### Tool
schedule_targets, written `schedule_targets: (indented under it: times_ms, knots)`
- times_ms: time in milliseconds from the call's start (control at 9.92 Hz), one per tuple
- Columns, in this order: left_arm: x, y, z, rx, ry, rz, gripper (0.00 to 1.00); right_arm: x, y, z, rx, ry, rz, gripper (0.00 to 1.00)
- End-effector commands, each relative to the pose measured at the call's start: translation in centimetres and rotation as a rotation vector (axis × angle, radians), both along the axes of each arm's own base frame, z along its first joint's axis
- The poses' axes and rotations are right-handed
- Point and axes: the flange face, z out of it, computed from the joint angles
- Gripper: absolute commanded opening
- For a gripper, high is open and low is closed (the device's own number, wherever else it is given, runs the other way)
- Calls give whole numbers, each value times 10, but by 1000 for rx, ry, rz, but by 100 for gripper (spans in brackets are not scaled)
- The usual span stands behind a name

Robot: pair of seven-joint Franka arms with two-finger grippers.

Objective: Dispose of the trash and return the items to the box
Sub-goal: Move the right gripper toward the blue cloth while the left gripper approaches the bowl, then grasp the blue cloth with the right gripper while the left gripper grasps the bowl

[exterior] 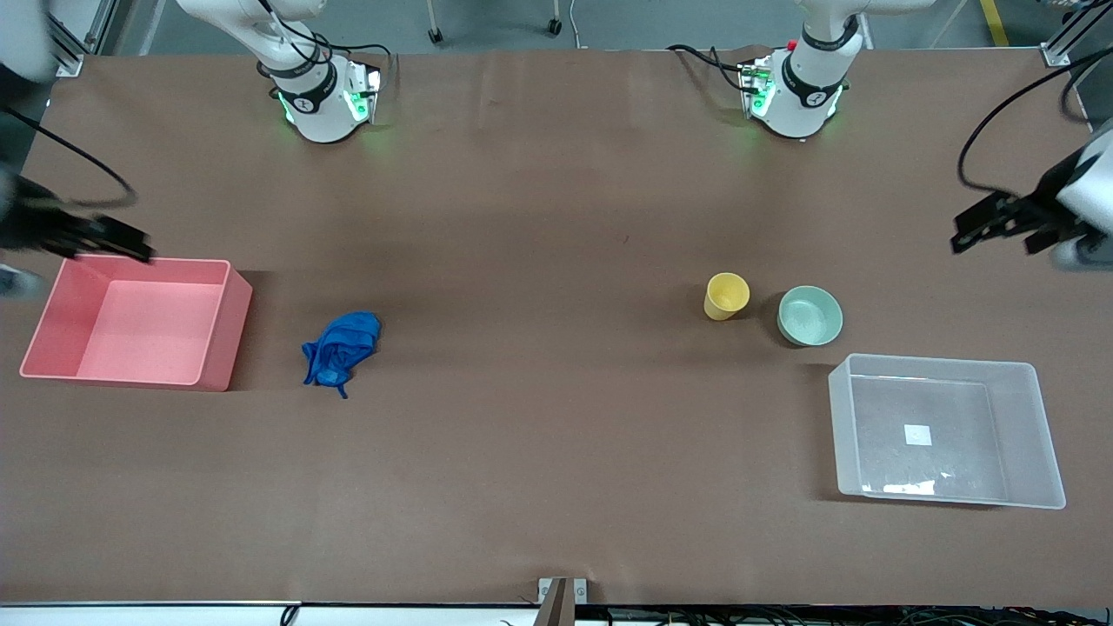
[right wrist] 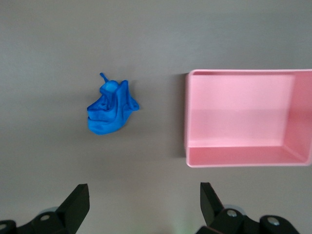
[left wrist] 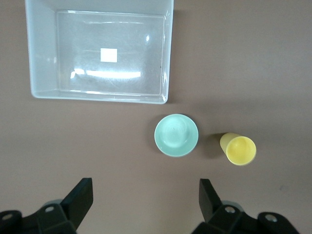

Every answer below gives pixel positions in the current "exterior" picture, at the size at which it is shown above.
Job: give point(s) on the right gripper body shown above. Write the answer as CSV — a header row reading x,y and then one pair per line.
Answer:
x,y
36,229

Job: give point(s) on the mint green bowl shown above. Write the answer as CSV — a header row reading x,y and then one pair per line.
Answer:
x,y
809,315

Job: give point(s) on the blue cloth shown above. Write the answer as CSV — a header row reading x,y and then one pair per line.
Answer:
x,y
343,348

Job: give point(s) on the yellow plastic cup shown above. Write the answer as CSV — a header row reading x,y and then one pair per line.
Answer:
x,y
726,296

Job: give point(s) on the arm base connector plate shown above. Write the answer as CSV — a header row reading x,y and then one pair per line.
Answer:
x,y
361,94

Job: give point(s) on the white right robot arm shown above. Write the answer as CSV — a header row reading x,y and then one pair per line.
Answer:
x,y
317,113

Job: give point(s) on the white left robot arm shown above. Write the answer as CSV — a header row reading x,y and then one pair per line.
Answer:
x,y
804,96

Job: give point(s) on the clear plastic box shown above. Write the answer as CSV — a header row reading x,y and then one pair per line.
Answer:
x,y
939,409

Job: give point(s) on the pink plastic bin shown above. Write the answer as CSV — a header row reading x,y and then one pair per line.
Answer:
x,y
139,326

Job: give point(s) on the white label sticker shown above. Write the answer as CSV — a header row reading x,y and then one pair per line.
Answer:
x,y
917,435

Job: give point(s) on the aluminium frame post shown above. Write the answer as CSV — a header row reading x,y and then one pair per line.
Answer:
x,y
74,39
1065,39

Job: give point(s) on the metal table edge bracket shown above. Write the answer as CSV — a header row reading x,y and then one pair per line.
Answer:
x,y
561,600

